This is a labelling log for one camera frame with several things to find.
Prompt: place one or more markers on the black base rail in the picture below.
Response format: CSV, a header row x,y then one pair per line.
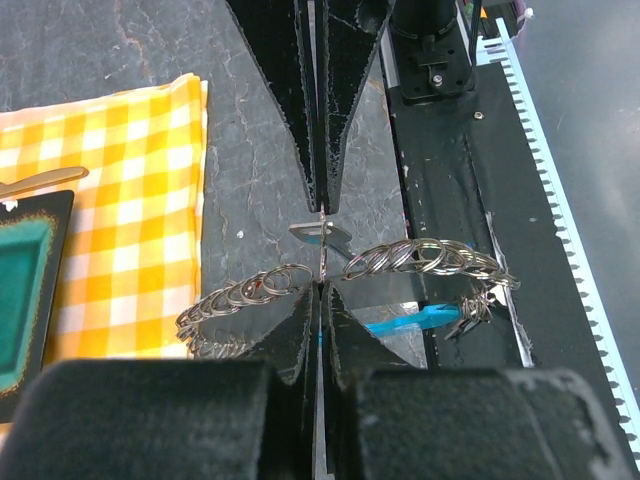
x,y
468,174

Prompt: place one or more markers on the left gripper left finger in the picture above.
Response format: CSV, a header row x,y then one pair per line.
x,y
250,417

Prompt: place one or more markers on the large keyring organiser with rings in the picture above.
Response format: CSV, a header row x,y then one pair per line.
x,y
453,286

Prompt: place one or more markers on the silver key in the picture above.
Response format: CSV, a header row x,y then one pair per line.
x,y
334,237

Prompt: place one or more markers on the gold knife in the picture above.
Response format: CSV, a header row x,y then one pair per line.
x,y
45,179

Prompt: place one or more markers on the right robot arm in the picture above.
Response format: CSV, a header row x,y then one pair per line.
x,y
315,58

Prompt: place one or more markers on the orange checkered cloth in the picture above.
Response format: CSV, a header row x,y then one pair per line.
x,y
132,260

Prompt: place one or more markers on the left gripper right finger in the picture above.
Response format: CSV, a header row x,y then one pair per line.
x,y
386,419

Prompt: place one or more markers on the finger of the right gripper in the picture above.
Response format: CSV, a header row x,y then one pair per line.
x,y
276,32
347,37

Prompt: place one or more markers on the white cable duct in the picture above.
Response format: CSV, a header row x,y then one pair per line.
x,y
502,50

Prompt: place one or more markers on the black teal square plate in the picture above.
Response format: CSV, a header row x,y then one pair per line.
x,y
33,232

